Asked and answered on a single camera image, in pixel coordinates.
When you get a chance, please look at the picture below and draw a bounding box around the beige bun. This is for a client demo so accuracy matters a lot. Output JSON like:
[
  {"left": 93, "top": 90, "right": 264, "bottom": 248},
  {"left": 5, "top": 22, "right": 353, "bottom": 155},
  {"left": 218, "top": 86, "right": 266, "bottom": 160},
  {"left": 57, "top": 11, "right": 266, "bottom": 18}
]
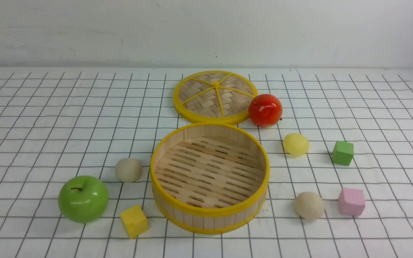
[
  {"left": 114, "top": 157, "right": 142, "bottom": 183},
  {"left": 294, "top": 191, "right": 325, "bottom": 221}
]

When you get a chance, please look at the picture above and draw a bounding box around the yellow-rimmed woven steamer lid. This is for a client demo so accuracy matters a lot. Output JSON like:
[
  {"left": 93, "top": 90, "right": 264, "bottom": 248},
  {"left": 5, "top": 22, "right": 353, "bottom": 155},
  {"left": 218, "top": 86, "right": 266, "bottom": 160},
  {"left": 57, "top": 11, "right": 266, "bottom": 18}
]
[{"left": 172, "top": 70, "right": 258, "bottom": 125}]

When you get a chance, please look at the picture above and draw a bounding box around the yellow-rimmed bamboo steamer tray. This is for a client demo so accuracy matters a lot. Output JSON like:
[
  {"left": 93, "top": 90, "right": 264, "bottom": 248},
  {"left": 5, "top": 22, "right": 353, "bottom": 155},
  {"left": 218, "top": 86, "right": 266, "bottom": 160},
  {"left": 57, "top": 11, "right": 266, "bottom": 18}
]
[{"left": 149, "top": 123, "right": 270, "bottom": 235}]

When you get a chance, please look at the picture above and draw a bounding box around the red tomato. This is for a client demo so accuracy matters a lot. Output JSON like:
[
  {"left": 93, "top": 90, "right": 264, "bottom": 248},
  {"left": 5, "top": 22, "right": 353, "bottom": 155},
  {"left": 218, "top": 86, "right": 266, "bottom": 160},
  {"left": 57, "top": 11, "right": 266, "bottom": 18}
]
[{"left": 248, "top": 94, "right": 283, "bottom": 128}]

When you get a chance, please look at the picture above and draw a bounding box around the yellow round bun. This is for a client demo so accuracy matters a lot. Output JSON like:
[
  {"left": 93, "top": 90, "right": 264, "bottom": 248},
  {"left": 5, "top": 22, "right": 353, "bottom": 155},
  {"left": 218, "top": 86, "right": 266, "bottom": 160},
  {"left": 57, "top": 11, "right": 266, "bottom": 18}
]
[{"left": 283, "top": 133, "right": 310, "bottom": 157}]

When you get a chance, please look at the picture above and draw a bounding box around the yellow cube block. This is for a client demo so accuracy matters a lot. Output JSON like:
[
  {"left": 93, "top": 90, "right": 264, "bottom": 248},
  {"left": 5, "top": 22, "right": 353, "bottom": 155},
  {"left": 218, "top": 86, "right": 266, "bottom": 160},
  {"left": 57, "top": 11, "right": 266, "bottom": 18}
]
[{"left": 120, "top": 205, "right": 149, "bottom": 239}]

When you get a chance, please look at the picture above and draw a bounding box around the green cube block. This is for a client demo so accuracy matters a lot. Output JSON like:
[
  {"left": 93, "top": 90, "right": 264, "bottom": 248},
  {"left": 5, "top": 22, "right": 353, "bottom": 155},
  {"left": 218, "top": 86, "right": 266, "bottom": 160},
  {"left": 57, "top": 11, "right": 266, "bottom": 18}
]
[{"left": 332, "top": 141, "right": 354, "bottom": 166}]

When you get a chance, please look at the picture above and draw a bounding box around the green apple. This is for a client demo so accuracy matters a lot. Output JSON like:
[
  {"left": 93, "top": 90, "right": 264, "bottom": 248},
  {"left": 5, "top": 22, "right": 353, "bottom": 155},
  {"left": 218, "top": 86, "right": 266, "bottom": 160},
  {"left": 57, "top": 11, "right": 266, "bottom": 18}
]
[{"left": 58, "top": 175, "right": 109, "bottom": 224}]

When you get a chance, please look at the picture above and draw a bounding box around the pink cube block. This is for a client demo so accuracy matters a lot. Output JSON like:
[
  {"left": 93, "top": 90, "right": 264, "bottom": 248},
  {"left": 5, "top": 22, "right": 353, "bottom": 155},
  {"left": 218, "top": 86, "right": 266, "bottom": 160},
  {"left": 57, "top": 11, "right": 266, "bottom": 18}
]
[{"left": 338, "top": 188, "right": 366, "bottom": 217}]

